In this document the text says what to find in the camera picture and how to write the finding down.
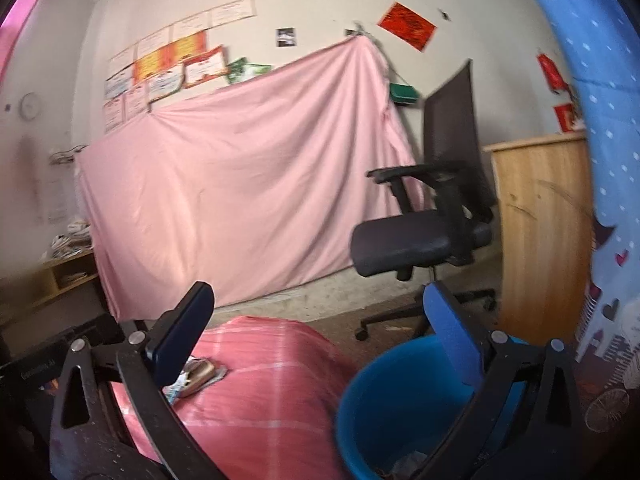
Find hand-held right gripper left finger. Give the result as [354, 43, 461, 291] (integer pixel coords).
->
[48, 281, 226, 480]

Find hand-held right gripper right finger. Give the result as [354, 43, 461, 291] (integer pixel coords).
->
[422, 281, 586, 480]

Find green blue snack packet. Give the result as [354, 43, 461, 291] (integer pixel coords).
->
[162, 364, 229, 406]

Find blue plastic basin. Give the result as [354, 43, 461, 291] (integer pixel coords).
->
[334, 335, 531, 480]

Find wooden shelf desk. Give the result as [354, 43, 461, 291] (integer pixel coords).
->
[0, 250, 101, 331]

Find pink checked blanket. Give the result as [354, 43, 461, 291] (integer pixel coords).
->
[107, 316, 358, 480]

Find stack of newspapers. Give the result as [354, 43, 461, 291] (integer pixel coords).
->
[42, 217, 93, 261]

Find wooden cabinet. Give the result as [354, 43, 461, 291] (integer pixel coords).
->
[483, 132, 596, 356]

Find pink hanging sheet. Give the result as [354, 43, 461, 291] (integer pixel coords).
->
[75, 36, 426, 321]

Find black office chair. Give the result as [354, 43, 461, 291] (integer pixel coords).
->
[349, 59, 501, 342]

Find green pouch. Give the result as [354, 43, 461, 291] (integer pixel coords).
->
[390, 82, 420, 106]

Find green pictures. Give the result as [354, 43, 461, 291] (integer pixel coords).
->
[226, 57, 273, 86]

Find red hanging decoration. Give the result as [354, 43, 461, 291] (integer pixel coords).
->
[536, 52, 568, 93]

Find red paper poster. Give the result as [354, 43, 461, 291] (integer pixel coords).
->
[376, 2, 437, 53]

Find blue dotted printed curtain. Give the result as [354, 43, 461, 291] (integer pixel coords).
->
[505, 0, 640, 480]

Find pink curtain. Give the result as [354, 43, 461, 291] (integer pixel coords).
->
[0, 0, 53, 86]

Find wall calendar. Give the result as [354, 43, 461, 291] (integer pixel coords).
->
[47, 170, 71, 226]

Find wire wall rack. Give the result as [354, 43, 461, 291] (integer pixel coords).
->
[48, 146, 88, 166]

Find round wall clock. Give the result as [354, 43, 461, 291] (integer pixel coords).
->
[20, 92, 42, 120]

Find group of wall certificates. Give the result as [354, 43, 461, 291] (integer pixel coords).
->
[102, 0, 257, 133]

